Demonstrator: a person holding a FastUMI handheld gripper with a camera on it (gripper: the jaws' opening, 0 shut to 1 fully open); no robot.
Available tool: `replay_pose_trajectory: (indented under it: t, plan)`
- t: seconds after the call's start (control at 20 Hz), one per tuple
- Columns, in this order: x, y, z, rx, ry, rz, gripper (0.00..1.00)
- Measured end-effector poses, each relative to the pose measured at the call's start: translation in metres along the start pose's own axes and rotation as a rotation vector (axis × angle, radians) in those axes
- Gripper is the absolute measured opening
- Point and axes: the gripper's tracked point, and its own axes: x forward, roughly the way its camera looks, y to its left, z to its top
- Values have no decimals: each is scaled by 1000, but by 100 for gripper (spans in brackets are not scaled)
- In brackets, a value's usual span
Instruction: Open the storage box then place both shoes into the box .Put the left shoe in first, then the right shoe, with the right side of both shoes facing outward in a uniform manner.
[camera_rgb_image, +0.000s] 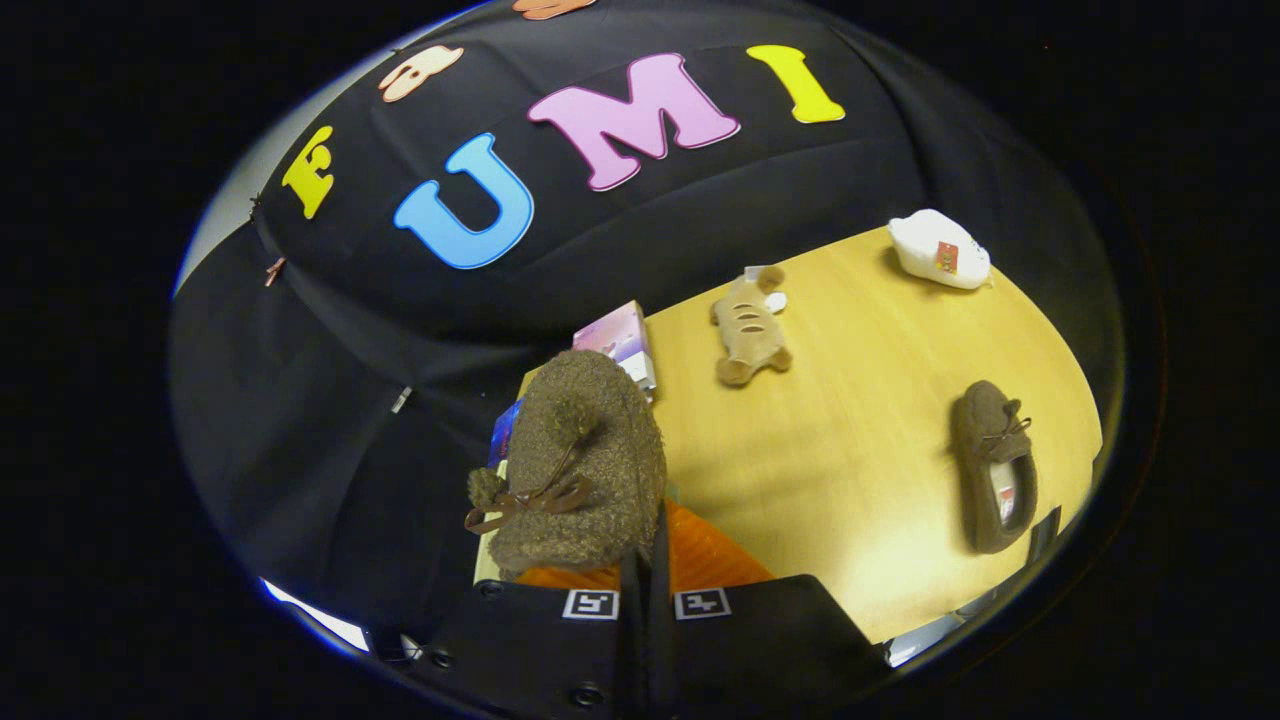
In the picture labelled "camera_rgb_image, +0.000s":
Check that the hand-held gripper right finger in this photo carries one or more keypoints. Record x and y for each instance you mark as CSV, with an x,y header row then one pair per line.
x,y
665,640

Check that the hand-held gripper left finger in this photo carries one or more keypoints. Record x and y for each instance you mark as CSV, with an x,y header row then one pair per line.
x,y
632,640

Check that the green fabric storage box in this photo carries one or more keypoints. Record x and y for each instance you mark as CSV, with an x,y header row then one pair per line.
x,y
485,560

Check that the brown fuzzy shoe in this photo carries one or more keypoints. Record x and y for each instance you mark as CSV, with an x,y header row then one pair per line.
x,y
590,440
985,420

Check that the blue book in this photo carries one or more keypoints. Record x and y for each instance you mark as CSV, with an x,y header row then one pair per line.
x,y
505,430

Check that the computer screen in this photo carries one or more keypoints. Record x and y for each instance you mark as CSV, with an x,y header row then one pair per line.
x,y
320,615

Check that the tan plush toy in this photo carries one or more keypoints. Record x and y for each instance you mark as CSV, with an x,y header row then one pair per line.
x,y
750,330

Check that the silver clip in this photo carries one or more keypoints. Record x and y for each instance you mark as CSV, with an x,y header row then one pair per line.
x,y
400,400

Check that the black backdrop cloth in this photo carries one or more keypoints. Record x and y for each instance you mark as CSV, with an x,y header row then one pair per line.
x,y
350,450

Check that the white plush toy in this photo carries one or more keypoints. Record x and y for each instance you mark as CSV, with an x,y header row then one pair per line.
x,y
925,250

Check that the orange clip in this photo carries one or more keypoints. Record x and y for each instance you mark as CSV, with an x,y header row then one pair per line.
x,y
273,270

